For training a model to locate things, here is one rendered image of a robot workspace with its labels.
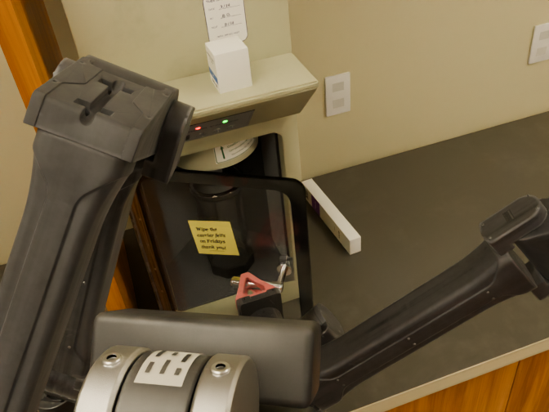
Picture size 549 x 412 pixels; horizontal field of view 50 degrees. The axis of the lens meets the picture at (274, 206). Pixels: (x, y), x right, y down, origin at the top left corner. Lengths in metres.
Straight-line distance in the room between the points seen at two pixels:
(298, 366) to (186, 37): 0.73
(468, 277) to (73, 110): 0.47
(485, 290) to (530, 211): 0.10
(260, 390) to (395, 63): 1.42
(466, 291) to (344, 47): 0.95
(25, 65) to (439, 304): 0.58
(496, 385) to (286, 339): 1.18
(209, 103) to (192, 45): 0.11
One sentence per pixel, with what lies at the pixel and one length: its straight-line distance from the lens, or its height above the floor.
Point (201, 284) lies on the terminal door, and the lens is 1.09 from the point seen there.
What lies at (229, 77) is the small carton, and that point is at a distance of 0.86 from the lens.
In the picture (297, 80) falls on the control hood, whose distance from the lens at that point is 0.88.
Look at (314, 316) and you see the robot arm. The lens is 0.83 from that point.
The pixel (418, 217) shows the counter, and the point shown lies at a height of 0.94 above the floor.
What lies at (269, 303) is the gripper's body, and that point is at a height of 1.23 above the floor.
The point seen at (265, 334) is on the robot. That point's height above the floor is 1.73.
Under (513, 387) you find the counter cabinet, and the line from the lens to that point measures 1.45.
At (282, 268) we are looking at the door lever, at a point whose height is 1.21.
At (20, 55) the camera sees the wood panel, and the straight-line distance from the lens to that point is 0.81.
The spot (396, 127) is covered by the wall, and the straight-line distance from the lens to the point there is 1.72.
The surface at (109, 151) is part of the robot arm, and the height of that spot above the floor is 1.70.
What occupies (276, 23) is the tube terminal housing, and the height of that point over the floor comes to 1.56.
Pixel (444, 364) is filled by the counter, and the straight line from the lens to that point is 1.21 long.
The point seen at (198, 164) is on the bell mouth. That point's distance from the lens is 1.05.
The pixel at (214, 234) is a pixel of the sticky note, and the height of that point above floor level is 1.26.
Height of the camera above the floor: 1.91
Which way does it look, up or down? 39 degrees down
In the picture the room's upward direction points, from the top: 7 degrees counter-clockwise
